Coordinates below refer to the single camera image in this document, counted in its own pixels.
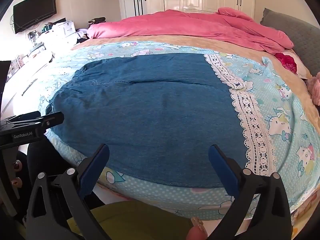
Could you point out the white printer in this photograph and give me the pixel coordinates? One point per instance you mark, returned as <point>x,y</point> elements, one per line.
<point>65,28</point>

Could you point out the pink plush toy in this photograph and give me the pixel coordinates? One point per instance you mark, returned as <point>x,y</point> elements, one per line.
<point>315,87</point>

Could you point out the dark folded cloth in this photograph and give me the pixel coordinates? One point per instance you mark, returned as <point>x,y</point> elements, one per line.
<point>97,20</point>

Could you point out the pink duvet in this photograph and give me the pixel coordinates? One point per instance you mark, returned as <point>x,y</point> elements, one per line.
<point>175,22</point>

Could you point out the cartoon cat printed bed sheet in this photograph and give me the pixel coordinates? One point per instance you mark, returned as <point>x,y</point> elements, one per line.
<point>275,110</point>

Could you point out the blue denim pants lace trim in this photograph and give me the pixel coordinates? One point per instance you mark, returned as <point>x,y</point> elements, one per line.
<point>150,105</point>

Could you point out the person's left hand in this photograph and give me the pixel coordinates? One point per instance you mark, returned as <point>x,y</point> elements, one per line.
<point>17,165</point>

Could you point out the person's black trousers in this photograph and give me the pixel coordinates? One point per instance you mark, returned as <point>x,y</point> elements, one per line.
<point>42,157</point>

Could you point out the person's right hand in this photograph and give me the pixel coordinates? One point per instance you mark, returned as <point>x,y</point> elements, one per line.
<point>197,231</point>

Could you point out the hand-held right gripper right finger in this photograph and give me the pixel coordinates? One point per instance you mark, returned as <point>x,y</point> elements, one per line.
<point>222,170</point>

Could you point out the black wall television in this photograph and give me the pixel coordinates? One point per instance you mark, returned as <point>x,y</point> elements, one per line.
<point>33,11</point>

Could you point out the red floral pillow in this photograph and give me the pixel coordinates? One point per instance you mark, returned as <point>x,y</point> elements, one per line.
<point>287,62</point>

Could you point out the white desk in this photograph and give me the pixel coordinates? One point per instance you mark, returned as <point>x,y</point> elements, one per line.
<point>32,75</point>

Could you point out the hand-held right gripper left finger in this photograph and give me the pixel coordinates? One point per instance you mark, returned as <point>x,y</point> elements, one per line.
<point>93,170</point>

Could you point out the grey padded headboard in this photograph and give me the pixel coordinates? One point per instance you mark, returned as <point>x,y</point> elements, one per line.
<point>295,30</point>

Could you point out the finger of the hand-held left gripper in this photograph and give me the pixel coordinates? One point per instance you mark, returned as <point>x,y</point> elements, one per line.
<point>53,120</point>
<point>26,116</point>

